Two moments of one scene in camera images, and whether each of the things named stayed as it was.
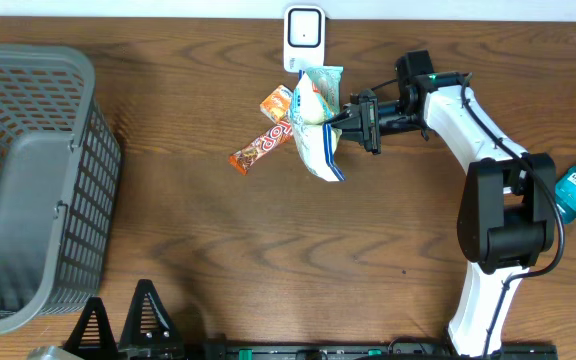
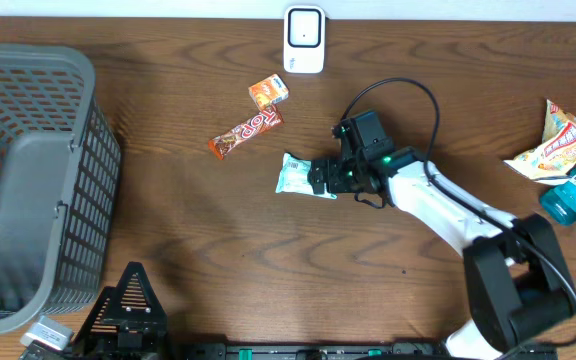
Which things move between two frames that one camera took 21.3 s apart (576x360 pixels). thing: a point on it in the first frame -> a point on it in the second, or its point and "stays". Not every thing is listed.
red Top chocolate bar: x=244 y=158 -> x=266 y=120
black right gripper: x=360 y=121 -> x=331 y=175
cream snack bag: x=319 y=143 -> x=564 y=139
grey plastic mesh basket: x=44 y=166 stays
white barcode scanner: x=304 y=37 stays
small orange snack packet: x=277 y=105 -> x=269 y=91
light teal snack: x=326 y=84 -> x=294 y=178
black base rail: x=219 y=348 stays
